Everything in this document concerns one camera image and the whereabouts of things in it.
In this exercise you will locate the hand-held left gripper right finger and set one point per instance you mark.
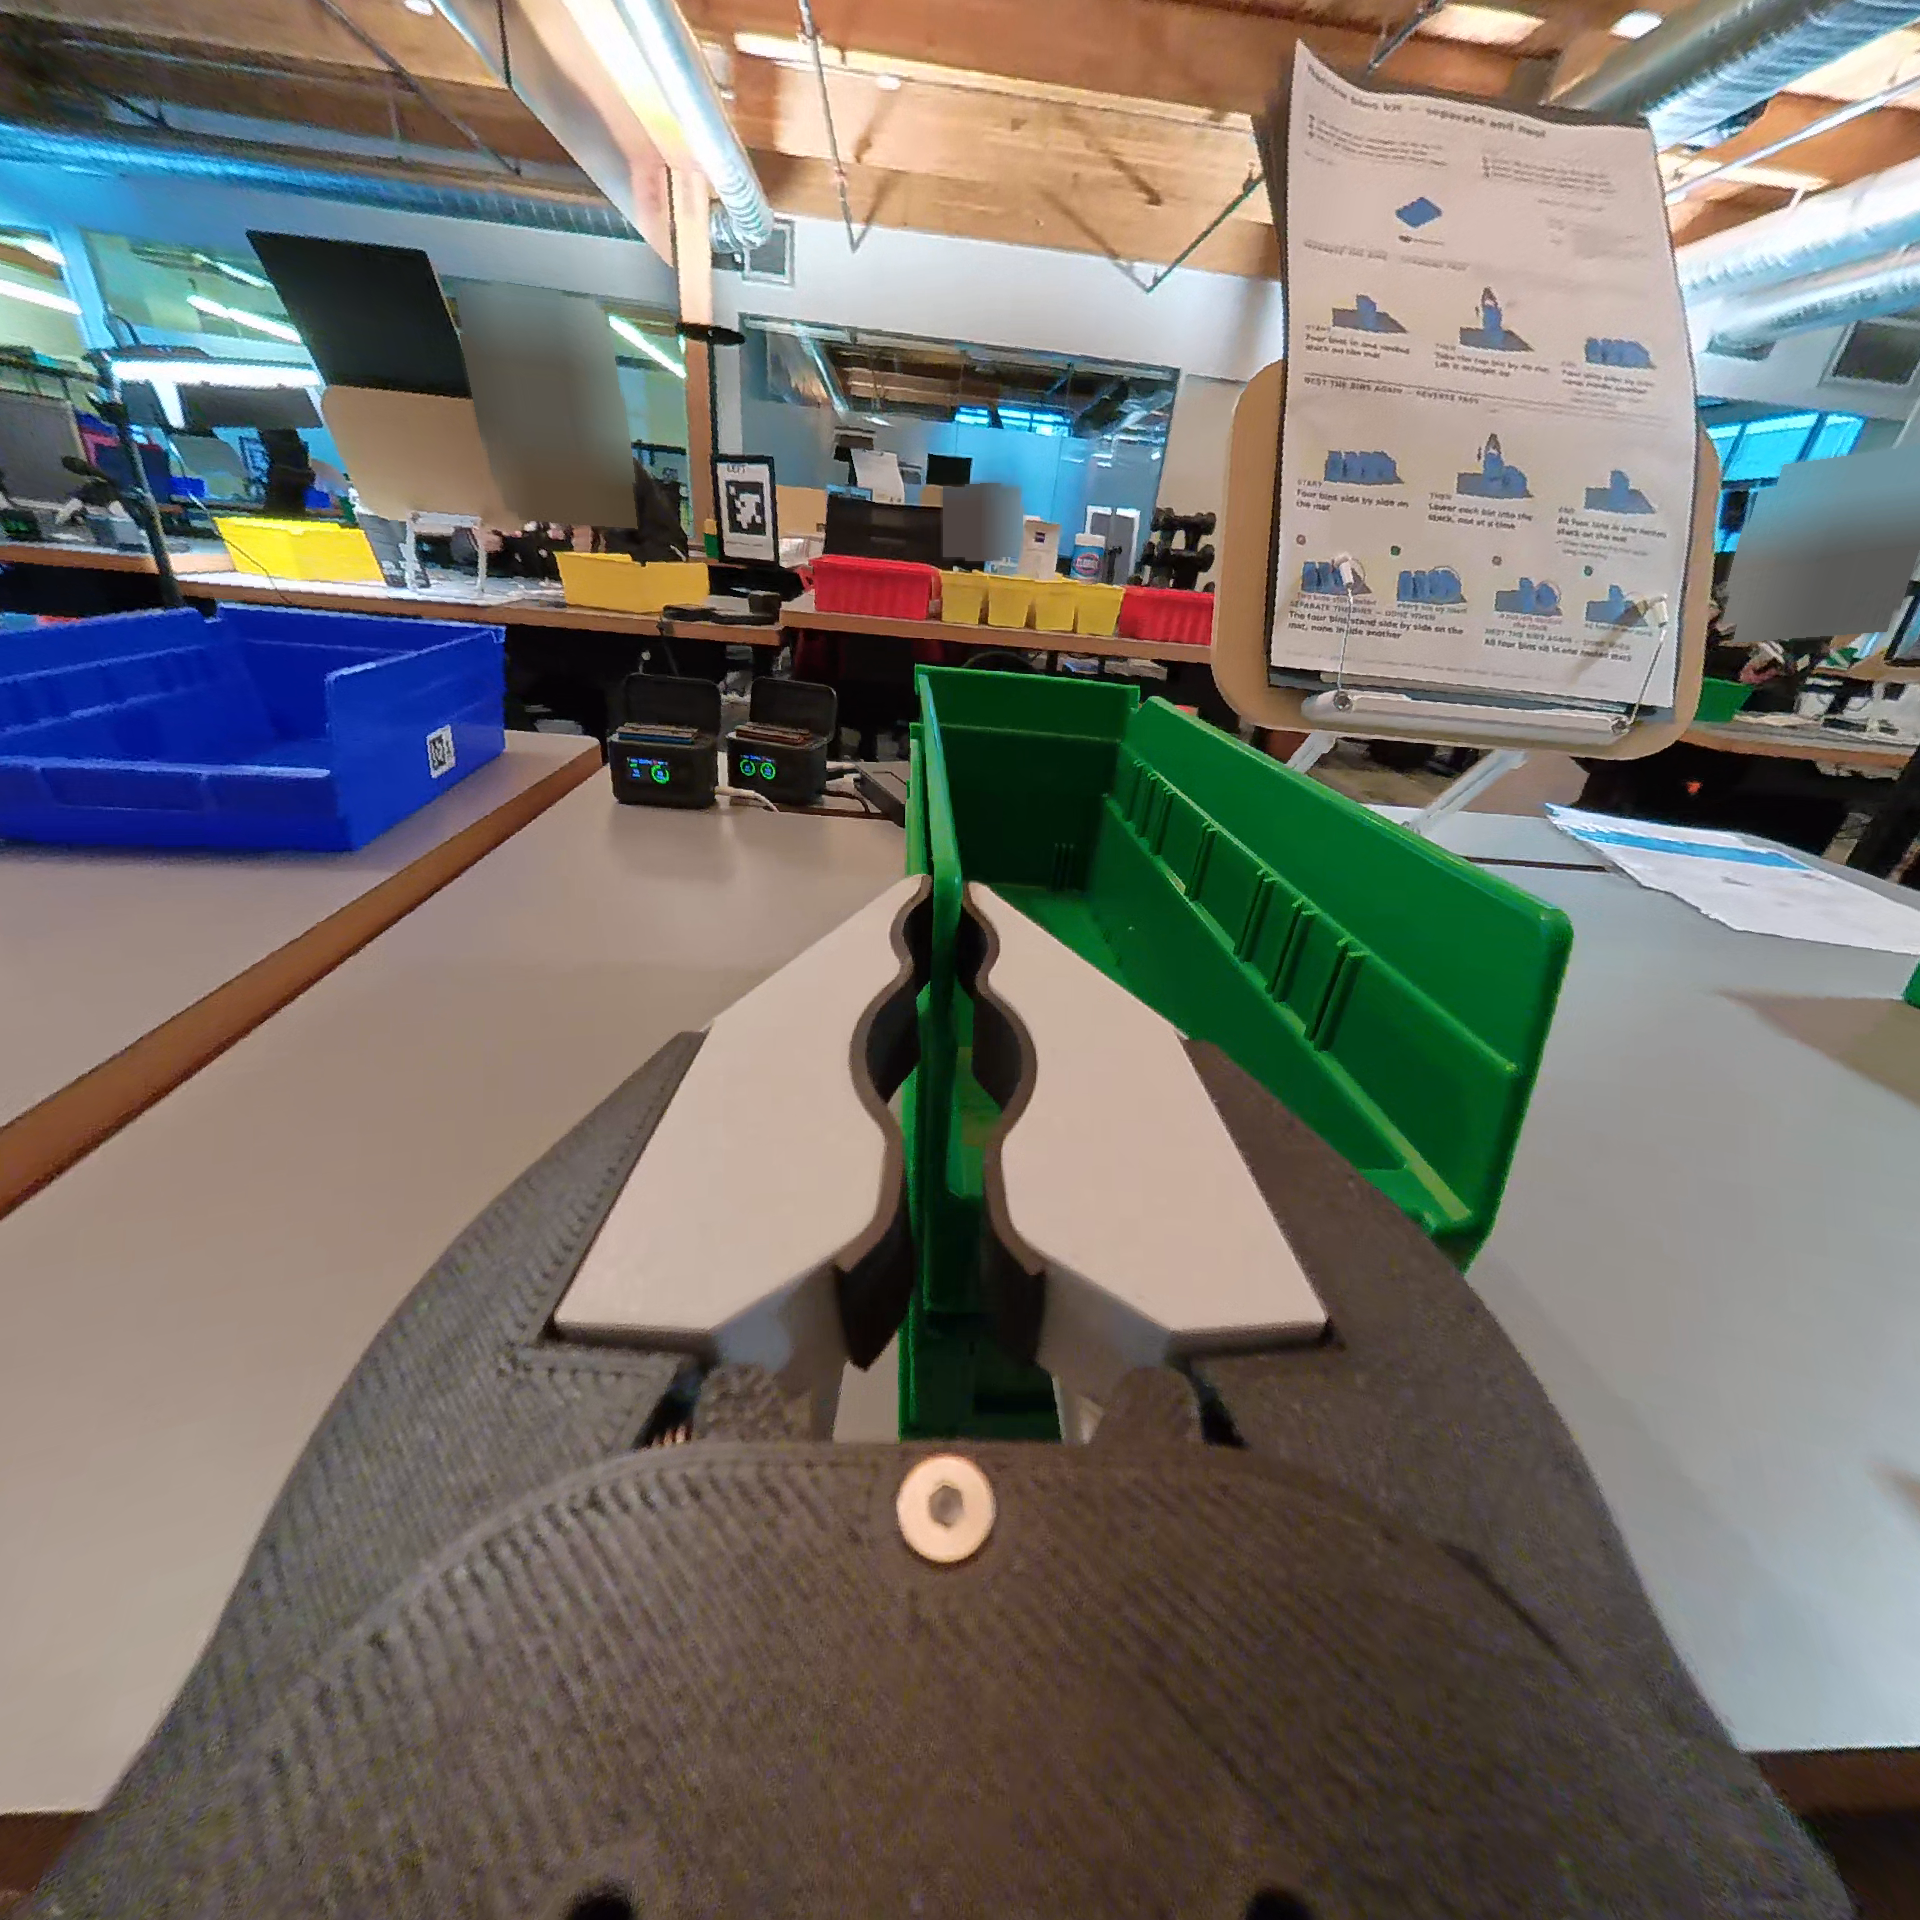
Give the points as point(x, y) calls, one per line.
point(1154, 1186)

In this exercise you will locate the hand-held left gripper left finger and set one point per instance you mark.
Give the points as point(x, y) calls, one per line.
point(720, 1186)

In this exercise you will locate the grey desk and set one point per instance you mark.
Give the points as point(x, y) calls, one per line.
point(299, 1126)
point(148, 962)

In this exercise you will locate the black charging case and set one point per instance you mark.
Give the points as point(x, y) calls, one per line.
point(665, 764)
point(780, 764)

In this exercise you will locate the red plastic bin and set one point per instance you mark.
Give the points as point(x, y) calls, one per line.
point(1167, 617)
point(873, 589)

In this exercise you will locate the small yellow bin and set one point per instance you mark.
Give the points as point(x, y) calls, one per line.
point(1100, 610)
point(964, 605)
point(1011, 605)
point(1057, 607)

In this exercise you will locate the yellow plastic bin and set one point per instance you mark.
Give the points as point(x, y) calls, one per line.
point(628, 586)
point(299, 551)

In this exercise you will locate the blue plastic bin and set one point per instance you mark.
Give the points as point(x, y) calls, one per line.
point(225, 797)

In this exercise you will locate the black dumbbell rack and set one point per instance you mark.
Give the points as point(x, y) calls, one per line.
point(1179, 551)

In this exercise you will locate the white and blue paper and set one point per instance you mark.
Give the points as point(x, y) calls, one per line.
point(1724, 878)

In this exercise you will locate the black and white tag sign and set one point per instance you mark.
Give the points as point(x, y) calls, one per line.
point(746, 510)

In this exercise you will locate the small green bin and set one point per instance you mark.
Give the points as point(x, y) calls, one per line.
point(1739, 702)

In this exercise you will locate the white sheet with blue pictures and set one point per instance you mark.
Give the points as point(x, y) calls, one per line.
point(1483, 377)

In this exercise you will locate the black sheet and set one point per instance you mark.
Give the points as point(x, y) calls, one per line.
point(352, 308)

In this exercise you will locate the silver spiral duct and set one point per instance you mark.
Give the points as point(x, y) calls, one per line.
point(704, 106)
point(1799, 247)

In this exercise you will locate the silver rectangular duct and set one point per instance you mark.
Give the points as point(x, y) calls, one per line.
point(600, 106)

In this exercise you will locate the silver duct with vent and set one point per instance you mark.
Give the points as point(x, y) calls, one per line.
point(1739, 45)

